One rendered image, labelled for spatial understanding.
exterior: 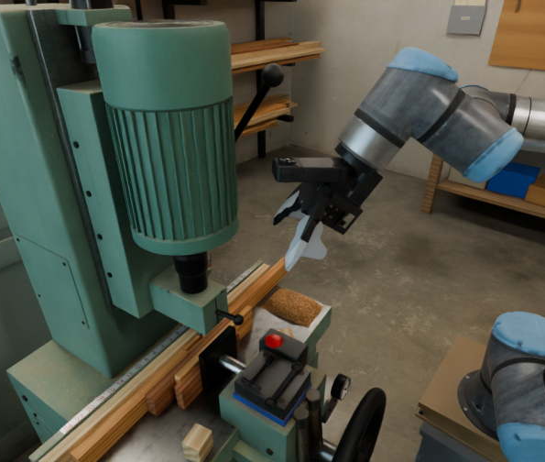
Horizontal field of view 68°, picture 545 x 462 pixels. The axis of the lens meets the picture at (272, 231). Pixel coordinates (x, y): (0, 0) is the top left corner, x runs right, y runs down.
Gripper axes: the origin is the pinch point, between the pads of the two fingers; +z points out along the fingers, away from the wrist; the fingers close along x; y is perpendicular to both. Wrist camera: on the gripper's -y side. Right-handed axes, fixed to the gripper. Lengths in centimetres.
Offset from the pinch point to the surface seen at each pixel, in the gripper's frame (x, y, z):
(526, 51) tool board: 230, 175, -121
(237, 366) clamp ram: -7.6, 5.0, 21.3
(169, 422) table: -12.8, -1.7, 33.3
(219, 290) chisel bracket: 0.8, -3.1, 13.7
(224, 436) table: -16.7, 6.1, 28.1
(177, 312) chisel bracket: 0.7, -7.4, 21.7
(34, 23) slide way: 6.9, -45.7, -9.9
